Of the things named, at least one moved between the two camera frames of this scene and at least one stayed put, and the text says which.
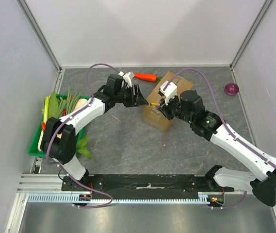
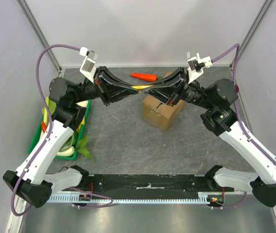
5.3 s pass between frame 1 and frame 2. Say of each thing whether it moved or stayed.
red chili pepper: stayed
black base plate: stayed
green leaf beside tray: stayed
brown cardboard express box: stayed
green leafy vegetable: stayed
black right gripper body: moved
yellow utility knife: moved
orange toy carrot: stayed
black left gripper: moved
